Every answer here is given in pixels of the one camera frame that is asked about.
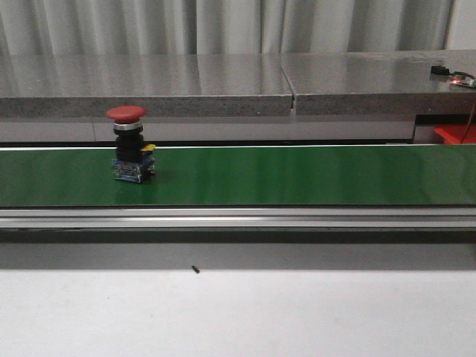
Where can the grey stone slab right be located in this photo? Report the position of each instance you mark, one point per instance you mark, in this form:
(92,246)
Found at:
(378,83)

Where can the green conveyor belt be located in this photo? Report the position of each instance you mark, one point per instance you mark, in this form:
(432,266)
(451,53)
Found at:
(245,176)

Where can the aluminium conveyor frame rail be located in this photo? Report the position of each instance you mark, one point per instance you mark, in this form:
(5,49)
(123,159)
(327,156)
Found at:
(394,218)

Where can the grey pleated curtain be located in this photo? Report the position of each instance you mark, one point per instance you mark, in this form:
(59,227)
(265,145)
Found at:
(234,27)

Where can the grey stone slab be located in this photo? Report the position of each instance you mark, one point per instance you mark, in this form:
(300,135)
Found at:
(207,85)
(378,83)

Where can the red plastic tray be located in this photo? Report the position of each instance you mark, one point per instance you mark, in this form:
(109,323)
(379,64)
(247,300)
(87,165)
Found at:
(456,134)

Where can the small black sensor module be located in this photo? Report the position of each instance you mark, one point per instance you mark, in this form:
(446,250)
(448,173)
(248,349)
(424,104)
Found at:
(439,72)

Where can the green circuit board with LED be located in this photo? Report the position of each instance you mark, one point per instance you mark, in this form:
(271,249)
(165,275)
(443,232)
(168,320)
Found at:
(463,80)

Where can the grey stone slab left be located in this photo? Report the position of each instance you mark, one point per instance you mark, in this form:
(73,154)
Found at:
(207,85)

